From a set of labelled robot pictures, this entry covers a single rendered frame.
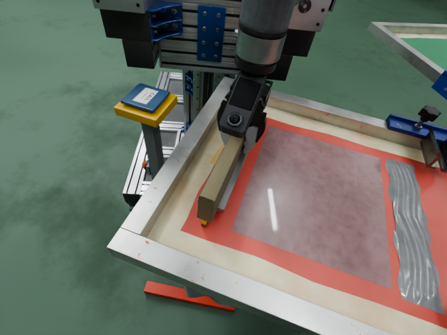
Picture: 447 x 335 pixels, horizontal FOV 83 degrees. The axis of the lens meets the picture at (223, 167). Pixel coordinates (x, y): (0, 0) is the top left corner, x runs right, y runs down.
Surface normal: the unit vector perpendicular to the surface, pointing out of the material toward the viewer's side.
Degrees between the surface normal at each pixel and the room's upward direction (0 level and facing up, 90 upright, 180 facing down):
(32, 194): 0
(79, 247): 0
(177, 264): 0
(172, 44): 90
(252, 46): 89
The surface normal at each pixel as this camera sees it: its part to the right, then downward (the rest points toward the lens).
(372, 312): 0.10, -0.64
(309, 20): 0.00, 0.76
